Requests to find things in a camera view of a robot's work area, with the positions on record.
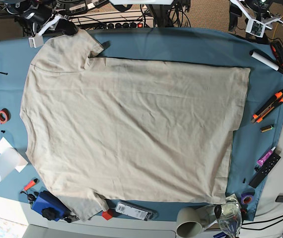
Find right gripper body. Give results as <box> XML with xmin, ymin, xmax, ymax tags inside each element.
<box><xmin>49</xmin><ymin>13</ymin><xmax>78</xmax><ymax>35</ymax></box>

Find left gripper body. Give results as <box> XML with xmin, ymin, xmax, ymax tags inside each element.
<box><xmin>228</xmin><ymin>4</ymin><xmax>242</xmax><ymax>31</ymax></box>

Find beige T-shirt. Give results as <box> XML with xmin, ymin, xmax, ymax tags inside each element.
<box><xmin>20</xmin><ymin>30</ymin><xmax>250</xmax><ymax>221</ymax></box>

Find white paper roll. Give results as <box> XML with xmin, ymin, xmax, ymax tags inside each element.
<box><xmin>249</xmin><ymin>51</ymin><xmax>279</xmax><ymax>71</ymax></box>

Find black power strip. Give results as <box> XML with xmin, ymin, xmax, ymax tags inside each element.
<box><xmin>106</xmin><ymin>22</ymin><xmax>144</xmax><ymax>29</ymax></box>

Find orange black pliers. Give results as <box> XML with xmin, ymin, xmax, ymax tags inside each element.
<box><xmin>270</xmin><ymin>40</ymin><xmax>283</xmax><ymax>74</ymax></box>

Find orange black utility knife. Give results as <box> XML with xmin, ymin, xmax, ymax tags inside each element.
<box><xmin>251</xmin><ymin>89</ymin><xmax>283</xmax><ymax>123</ymax></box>

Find red tape roll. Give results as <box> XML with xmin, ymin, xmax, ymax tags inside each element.
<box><xmin>0</xmin><ymin>108</ymin><xmax>10</xmax><ymax>124</ymax></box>

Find small battery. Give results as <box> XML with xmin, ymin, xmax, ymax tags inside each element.
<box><xmin>260</xmin><ymin>124</ymin><xmax>274</xmax><ymax>133</ymax></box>

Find white paper card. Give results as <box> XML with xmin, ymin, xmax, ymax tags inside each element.
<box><xmin>0</xmin><ymin>137</ymin><xmax>29</xmax><ymax>173</ymax></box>

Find translucent plastic cup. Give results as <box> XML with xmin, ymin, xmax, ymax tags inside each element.
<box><xmin>0</xmin><ymin>148</ymin><xmax>20</xmax><ymax>182</ymax></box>

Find purple glue tube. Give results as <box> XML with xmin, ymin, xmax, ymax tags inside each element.
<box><xmin>257</xmin><ymin>147</ymin><xmax>276</xmax><ymax>167</ymax></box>

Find black remote control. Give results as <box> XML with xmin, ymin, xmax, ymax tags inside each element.
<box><xmin>249</xmin><ymin>152</ymin><xmax>281</xmax><ymax>188</ymax></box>

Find blue table cloth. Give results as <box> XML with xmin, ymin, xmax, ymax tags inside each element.
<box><xmin>0</xmin><ymin>26</ymin><xmax>283</xmax><ymax>222</ymax></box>

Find orange marker pen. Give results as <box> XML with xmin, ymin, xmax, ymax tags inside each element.
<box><xmin>20</xmin><ymin>178</ymin><xmax>38</xmax><ymax>194</ymax></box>

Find blue box with knob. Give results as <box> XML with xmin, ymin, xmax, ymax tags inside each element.
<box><xmin>31</xmin><ymin>191</ymin><xmax>71</xmax><ymax>222</ymax></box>

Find purple tape roll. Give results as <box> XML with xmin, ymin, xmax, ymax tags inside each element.
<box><xmin>241</xmin><ymin>192</ymin><xmax>254</xmax><ymax>205</ymax></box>

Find red cube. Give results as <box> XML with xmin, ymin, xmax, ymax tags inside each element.
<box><xmin>102</xmin><ymin>209</ymin><xmax>114</xmax><ymax>221</ymax></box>

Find clear wine glass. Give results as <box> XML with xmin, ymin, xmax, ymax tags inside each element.
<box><xmin>214</xmin><ymin>194</ymin><xmax>242</xmax><ymax>238</ymax></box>

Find clear plastic packaged item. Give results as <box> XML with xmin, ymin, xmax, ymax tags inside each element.
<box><xmin>115</xmin><ymin>201</ymin><xmax>158</xmax><ymax>221</ymax></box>

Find beige ceramic mug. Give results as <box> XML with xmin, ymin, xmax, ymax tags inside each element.
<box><xmin>176</xmin><ymin>207</ymin><xmax>210</xmax><ymax>238</ymax></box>

